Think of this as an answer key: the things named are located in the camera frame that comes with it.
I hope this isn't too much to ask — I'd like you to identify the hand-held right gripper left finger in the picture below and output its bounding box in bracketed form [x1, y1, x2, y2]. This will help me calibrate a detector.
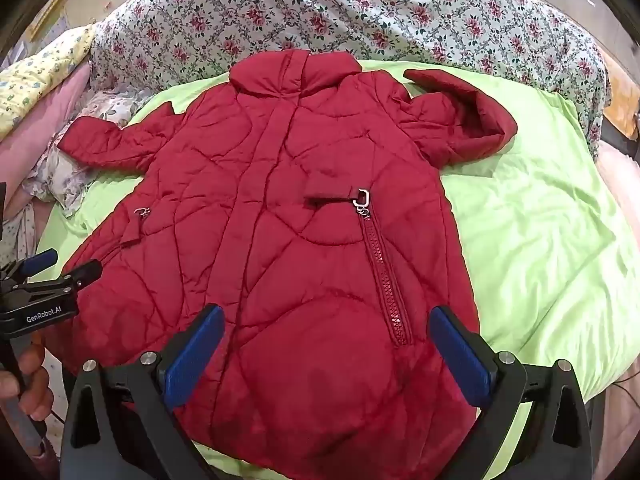
[60, 303, 225, 480]

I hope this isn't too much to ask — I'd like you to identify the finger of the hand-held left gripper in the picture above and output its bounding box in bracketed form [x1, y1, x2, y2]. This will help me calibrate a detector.
[0, 250, 59, 286]
[10, 259, 104, 301]

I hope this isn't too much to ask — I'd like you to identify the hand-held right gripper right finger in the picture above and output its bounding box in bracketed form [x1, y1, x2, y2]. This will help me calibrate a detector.
[429, 305, 600, 480]

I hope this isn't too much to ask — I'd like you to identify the red quilted coat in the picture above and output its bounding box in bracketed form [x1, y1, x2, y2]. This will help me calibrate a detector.
[56, 49, 519, 480]

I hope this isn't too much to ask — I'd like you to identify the person's left hand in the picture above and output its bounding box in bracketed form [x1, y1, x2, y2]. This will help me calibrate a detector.
[0, 335, 51, 461]

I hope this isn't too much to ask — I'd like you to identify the pale floral sheet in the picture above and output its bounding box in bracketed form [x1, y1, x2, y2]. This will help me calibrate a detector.
[10, 87, 156, 266]

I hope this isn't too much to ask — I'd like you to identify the green blanket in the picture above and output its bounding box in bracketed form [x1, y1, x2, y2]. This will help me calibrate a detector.
[34, 59, 638, 480]

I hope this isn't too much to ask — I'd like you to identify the pink pillow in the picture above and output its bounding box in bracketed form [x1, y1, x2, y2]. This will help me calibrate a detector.
[0, 65, 93, 211]

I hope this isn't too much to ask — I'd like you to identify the yellow floral pillow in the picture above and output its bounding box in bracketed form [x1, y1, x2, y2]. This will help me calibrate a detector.
[0, 24, 97, 138]

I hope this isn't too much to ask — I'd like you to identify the orange cloth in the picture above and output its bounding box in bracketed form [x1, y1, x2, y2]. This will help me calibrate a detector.
[602, 67, 640, 142]

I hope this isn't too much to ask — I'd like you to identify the rose print floral quilt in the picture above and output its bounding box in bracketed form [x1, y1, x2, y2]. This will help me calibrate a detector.
[90, 0, 613, 161]

